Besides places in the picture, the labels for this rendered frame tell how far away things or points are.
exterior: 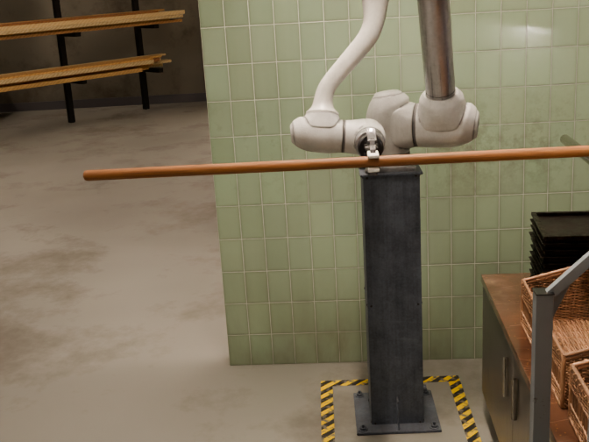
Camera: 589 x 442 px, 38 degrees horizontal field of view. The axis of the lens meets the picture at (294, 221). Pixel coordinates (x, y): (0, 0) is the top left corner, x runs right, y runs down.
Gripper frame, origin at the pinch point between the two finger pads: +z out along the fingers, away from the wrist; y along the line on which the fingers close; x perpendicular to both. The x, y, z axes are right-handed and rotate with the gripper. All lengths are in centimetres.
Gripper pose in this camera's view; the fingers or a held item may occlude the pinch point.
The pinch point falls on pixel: (372, 160)
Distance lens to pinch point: 231.3
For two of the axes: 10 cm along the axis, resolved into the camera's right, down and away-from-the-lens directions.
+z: -0.4, 2.9, -9.6
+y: 0.6, 9.6, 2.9
